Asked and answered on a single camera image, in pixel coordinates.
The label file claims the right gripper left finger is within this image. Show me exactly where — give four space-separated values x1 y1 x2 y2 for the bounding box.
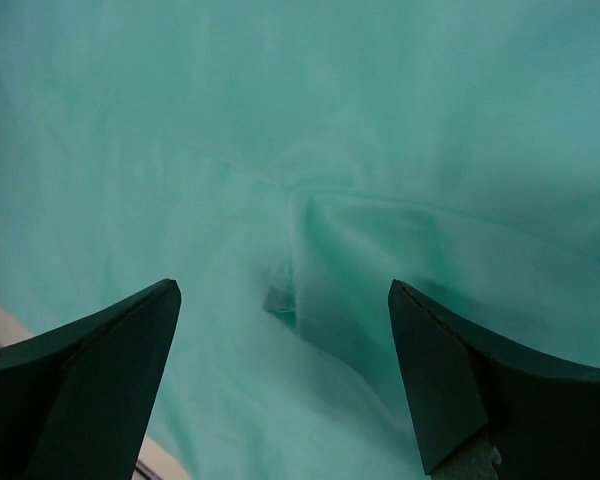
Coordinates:
0 279 182 479

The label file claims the green t shirt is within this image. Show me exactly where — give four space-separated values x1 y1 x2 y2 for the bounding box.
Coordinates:
0 1 600 479

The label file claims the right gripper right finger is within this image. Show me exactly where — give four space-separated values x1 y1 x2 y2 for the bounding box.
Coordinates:
388 280 600 479

